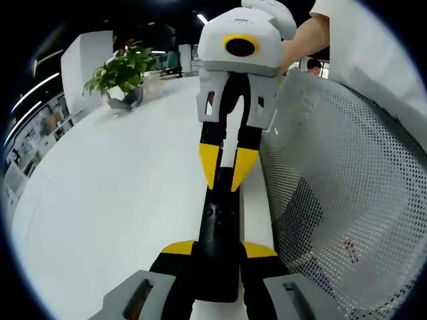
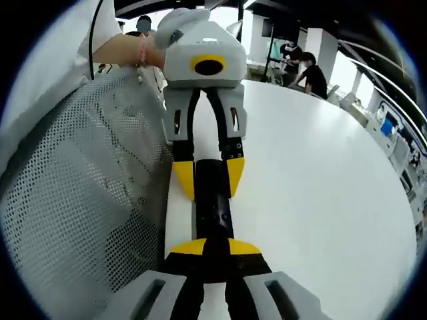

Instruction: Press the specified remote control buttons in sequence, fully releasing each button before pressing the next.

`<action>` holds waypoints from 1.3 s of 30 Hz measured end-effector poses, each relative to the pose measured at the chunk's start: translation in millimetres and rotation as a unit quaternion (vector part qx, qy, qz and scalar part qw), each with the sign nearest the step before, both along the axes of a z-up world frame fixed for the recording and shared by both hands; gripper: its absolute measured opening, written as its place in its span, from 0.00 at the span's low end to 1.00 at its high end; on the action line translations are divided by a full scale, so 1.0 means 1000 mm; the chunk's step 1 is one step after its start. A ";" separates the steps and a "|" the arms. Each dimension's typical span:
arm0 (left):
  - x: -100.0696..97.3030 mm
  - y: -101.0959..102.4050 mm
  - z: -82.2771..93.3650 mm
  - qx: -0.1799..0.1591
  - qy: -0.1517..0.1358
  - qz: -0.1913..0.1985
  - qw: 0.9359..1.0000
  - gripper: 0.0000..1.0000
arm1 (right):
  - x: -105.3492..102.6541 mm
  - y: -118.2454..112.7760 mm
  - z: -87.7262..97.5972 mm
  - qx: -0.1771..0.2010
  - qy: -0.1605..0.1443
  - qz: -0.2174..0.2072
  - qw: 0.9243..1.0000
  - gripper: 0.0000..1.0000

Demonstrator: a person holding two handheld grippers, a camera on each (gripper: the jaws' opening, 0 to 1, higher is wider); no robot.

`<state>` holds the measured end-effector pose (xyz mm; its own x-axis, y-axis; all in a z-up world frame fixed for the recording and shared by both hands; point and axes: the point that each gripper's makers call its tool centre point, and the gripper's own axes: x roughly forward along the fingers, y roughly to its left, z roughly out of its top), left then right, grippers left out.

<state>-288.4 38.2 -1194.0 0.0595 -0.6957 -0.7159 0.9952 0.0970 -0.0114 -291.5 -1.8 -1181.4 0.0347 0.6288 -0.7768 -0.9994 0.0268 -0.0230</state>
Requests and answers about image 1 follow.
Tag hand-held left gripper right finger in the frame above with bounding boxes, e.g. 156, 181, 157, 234
238, 241, 350, 320

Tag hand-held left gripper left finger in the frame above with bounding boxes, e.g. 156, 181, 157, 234
88, 239, 201, 320

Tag black remote control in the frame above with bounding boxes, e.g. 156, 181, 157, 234
194, 165, 245, 304

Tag teal board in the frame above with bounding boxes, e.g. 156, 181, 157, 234
166, 49, 183, 71

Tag clear glass plant vase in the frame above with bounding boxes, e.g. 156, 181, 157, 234
143, 71, 165, 95

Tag green potted plant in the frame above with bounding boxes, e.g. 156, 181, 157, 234
82, 39, 157, 101

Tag person in white shirt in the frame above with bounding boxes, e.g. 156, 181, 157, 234
308, 0, 427, 134

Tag cluttered office shelves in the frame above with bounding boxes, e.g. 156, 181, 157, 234
5, 99, 84, 187

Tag straight ceiling light strip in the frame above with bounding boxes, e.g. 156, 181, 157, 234
11, 72, 61, 114
3, 99, 43, 147

